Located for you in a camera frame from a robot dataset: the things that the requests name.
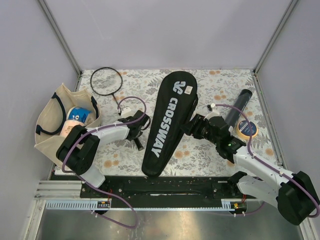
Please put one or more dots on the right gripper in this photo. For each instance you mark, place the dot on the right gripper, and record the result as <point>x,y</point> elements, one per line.
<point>193,126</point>

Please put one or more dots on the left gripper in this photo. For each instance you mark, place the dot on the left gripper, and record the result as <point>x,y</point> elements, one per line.
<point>141,133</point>

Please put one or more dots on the black racket cover bag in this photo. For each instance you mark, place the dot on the black racket cover bag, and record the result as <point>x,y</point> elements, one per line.
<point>176,102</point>

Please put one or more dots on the black shuttlecock tube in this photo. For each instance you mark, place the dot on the black shuttlecock tube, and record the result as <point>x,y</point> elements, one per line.
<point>240,103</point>

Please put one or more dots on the badminton racket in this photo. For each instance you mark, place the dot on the badminton racket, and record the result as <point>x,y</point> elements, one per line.
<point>107,81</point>

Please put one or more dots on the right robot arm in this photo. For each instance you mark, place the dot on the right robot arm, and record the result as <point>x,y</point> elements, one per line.
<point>293,194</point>

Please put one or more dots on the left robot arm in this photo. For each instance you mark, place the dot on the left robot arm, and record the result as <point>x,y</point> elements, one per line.
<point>78,150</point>

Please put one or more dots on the masking tape roll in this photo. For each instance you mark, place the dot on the masking tape roll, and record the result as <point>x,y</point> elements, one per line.
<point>244,130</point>

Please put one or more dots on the blue white can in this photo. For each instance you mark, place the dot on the blue white can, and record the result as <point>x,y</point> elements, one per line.
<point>78,114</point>

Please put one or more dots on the pink labelled jar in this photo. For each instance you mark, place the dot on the pink labelled jar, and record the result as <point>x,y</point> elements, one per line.
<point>68,126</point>

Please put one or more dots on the beige canvas tote bag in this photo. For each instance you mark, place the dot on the beige canvas tote bag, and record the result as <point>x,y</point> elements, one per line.
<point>52,118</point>

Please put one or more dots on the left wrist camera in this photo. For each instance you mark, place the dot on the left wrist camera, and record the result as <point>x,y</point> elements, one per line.
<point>126,112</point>

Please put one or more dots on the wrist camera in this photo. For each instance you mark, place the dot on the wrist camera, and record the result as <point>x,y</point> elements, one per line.
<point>212,111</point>
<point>126,112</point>

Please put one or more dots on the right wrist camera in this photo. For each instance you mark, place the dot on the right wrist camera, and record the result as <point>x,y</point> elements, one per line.
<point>212,111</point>

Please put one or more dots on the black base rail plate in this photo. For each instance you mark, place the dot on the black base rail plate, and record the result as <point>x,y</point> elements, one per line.
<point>172,192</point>

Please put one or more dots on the left aluminium frame post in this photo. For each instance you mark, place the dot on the left aluminium frame post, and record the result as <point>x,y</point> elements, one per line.
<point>58,33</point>

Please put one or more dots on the aluminium frame post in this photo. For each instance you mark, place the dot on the aluminium frame post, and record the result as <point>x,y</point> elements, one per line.
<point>279,28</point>
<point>58,33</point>

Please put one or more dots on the right aluminium frame post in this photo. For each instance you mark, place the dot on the right aluminium frame post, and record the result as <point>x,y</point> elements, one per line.
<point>279,28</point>

